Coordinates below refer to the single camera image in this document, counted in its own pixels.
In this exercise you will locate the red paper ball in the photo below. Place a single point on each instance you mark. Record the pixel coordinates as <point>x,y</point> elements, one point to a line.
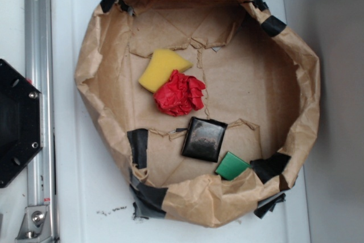
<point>180,95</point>

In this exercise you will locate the black box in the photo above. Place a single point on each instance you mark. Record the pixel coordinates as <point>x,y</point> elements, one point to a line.
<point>203,140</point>

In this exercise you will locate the green box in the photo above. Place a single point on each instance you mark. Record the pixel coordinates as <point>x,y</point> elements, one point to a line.
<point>231,166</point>

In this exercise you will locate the yellow sponge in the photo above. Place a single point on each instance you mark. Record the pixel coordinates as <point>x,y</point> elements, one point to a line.
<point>160,68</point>

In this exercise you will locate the brown paper bin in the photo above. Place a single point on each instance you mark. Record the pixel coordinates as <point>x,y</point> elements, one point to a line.
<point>261,79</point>

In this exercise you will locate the black hexagonal mount plate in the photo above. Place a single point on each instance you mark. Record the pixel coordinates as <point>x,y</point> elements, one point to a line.
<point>20,123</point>

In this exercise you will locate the aluminium extrusion rail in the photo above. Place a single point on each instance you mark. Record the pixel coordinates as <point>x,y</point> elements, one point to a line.
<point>41,171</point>

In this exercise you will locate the metal corner bracket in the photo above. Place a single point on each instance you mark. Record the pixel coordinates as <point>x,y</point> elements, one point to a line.
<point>36,225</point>

